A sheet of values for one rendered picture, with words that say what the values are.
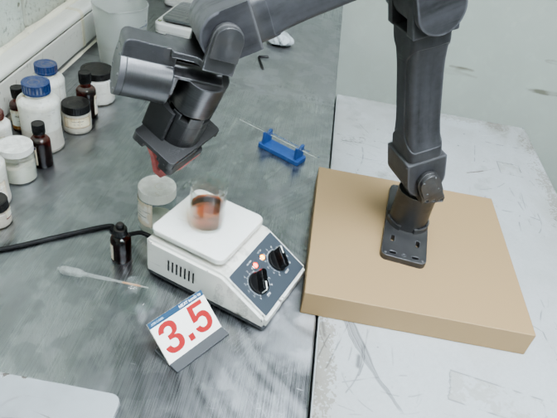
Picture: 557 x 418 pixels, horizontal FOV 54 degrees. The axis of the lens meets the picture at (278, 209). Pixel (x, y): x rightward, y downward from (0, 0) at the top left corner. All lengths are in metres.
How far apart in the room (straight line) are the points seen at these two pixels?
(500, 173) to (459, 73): 1.07
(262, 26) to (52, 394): 0.48
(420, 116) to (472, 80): 1.55
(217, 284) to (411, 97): 0.36
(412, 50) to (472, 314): 0.37
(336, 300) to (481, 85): 1.67
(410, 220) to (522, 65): 1.51
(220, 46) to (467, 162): 0.79
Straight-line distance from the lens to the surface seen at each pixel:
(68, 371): 0.73
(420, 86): 0.75
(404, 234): 0.90
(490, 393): 0.81
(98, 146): 1.11
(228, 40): 0.59
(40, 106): 1.04
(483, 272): 0.91
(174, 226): 0.78
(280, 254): 0.78
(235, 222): 0.79
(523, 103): 2.41
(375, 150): 1.21
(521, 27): 2.28
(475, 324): 0.82
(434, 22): 0.69
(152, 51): 0.62
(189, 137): 0.69
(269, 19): 0.62
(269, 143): 1.13
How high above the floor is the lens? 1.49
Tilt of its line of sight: 38 degrees down
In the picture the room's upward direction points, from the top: 10 degrees clockwise
